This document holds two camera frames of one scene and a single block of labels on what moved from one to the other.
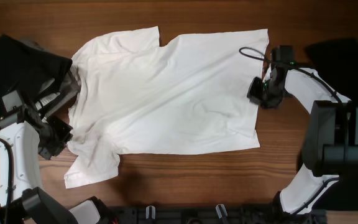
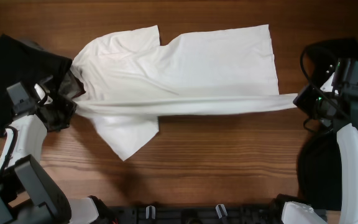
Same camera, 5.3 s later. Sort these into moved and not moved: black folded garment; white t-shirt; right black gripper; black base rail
Moved: white t-shirt; right black gripper
Not moved: black folded garment; black base rail
